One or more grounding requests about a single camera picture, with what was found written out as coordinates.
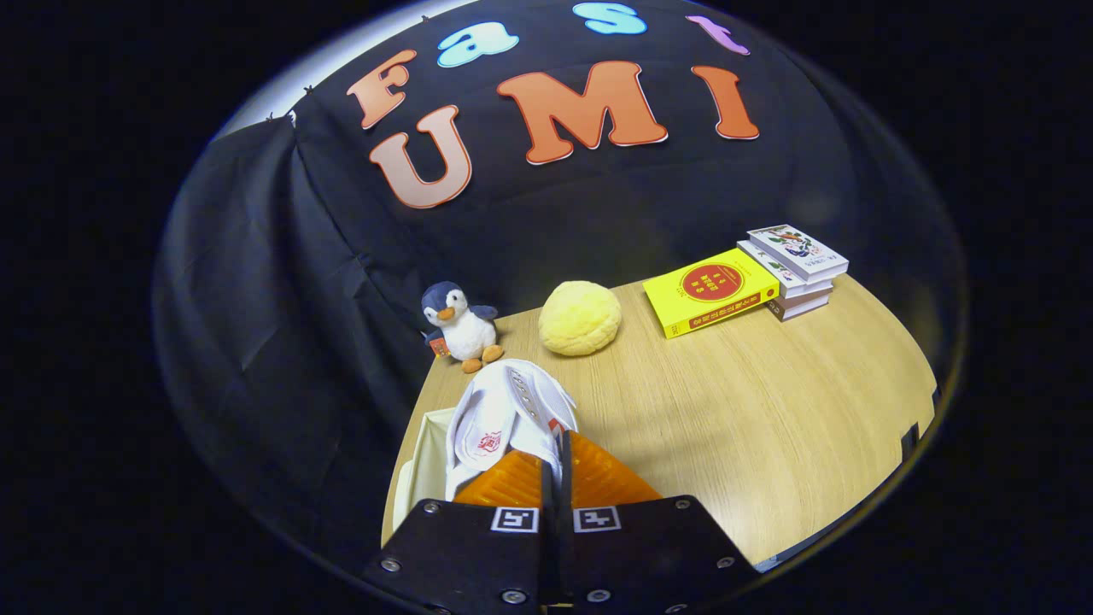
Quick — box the illustrated cover white book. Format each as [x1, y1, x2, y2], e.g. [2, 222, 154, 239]
[747, 224, 850, 284]

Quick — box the white book green print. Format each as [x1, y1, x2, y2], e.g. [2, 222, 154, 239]
[737, 240, 833, 300]

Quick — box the yellow book red circle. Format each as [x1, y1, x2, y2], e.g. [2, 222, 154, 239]
[642, 249, 780, 340]

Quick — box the white canvas shoe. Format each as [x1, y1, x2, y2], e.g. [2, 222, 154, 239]
[444, 359, 579, 502]

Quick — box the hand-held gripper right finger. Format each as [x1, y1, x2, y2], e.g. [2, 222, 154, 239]
[557, 430, 761, 615]

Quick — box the penguin plush toy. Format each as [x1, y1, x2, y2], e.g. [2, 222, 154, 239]
[420, 282, 505, 374]

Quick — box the beige fabric storage box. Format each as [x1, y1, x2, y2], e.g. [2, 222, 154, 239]
[382, 407, 458, 545]

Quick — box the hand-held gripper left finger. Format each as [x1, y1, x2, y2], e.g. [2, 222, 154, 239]
[359, 451, 558, 615]

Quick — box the yellow round plush ball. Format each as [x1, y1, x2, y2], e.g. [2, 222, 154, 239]
[538, 281, 622, 357]

